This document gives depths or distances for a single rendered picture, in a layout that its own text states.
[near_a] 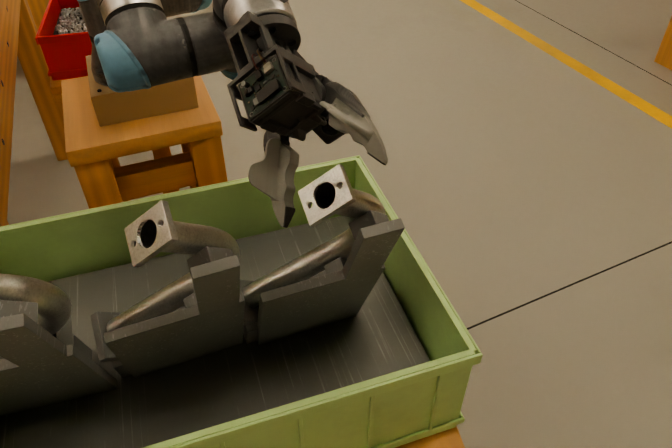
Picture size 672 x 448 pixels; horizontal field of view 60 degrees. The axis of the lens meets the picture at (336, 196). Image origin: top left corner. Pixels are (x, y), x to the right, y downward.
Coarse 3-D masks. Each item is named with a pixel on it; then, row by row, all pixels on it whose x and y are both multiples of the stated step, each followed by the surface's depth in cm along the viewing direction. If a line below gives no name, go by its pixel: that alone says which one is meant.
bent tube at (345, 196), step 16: (320, 176) 57; (336, 176) 56; (304, 192) 57; (320, 192) 58; (336, 192) 55; (352, 192) 55; (304, 208) 57; (320, 208) 56; (336, 208) 55; (352, 208) 58; (368, 208) 60; (336, 240) 70; (352, 240) 69; (304, 256) 72; (320, 256) 71; (336, 256) 70; (272, 272) 74; (288, 272) 73; (304, 272) 72; (256, 288) 74; (272, 288) 74; (256, 304) 75
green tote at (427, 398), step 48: (192, 192) 90; (240, 192) 93; (0, 240) 84; (48, 240) 87; (96, 240) 90; (432, 288) 75; (432, 336) 79; (384, 384) 64; (432, 384) 69; (240, 432) 61; (288, 432) 65; (336, 432) 69; (384, 432) 73; (432, 432) 76
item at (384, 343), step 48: (240, 240) 98; (288, 240) 98; (96, 288) 90; (144, 288) 90; (384, 288) 90; (288, 336) 83; (336, 336) 83; (384, 336) 83; (144, 384) 77; (192, 384) 77; (240, 384) 77; (288, 384) 77; (336, 384) 77; (0, 432) 72; (48, 432) 72; (96, 432) 72; (144, 432) 72; (192, 432) 72
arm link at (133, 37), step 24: (120, 0) 70; (144, 0) 71; (120, 24) 70; (144, 24) 70; (168, 24) 71; (96, 48) 69; (120, 48) 68; (144, 48) 69; (168, 48) 70; (192, 48) 71; (120, 72) 69; (144, 72) 70; (168, 72) 72; (192, 72) 73
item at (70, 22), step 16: (64, 0) 166; (48, 16) 153; (64, 16) 161; (80, 16) 161; (48, 32) 151; (64, 32) 152; (80, 32) 151; (48, 48) 144; (64, 48) 145; (80, 48) 146; (48, 64) 146; (64, 64) 147; (80, 64) 148
